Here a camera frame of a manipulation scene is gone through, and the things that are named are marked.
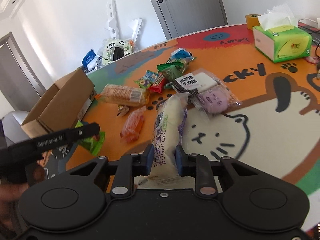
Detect grey door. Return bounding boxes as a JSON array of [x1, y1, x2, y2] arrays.
[[151, 0, 227, 39]]

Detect blue silver snack packet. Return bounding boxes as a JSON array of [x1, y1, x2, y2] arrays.
[[170, 48, 193, 60]]

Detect person's left hand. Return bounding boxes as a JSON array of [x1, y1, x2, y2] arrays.
[[0, 164, 46, 240]]

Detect yellow tape roll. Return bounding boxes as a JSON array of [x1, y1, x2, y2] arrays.
[[245, 14, 260, 30]]

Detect panda pattern seat ring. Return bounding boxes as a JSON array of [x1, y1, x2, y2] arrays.
[[102, 37, 134, 66]]

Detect orange biscuit packet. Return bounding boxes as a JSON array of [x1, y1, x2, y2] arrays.
[[97, 84, 150, 107]]

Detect black sesame cake packet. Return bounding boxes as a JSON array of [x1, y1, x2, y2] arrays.
[[172, 68, 220, 93]]

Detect white plastic board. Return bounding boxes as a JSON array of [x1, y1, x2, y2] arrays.
[[105, 0, 119, 40]]

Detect black cable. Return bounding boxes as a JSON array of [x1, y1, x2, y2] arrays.
[[298, 18, 320, 55]]

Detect orange jelly snack packet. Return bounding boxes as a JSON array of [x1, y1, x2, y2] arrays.
[[120, 106, 146, 144]]

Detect blue plastic bag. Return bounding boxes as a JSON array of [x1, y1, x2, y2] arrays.
[[82, 49, 99, 70]]

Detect white Runfu cake packet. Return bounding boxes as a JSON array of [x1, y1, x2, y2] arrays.
[[135, 93, 194, 189]]

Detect small brown candy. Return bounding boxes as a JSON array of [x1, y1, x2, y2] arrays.
[[117, 105, 130, 117]]

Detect green blue candy packet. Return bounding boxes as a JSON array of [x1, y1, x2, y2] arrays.
[[134, 70, 159, 89]]

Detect green tissue box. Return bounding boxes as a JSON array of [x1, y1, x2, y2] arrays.
[[253, 4, 312, 63]]

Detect green milk bun packet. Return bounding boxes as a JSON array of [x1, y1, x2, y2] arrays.
[[167, 56, 196, 72]]

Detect keys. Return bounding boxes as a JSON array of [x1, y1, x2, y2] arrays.
[[316, 62, 320, 80]]

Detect white slotted board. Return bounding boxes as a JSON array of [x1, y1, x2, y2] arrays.
[[129, 18, 143, 43]]

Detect red candy packet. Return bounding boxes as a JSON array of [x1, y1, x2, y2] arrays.
[[149, 74, 168, 94]]

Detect cardboard box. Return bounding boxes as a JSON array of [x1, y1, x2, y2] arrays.
[[21, 69, 96, 138]]

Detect dark green snack packet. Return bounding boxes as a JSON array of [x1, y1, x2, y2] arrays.
[[157, 62, 184, 83]]

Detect purple round cake packet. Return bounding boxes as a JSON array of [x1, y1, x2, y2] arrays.
[[191, 85, 241, 116]]

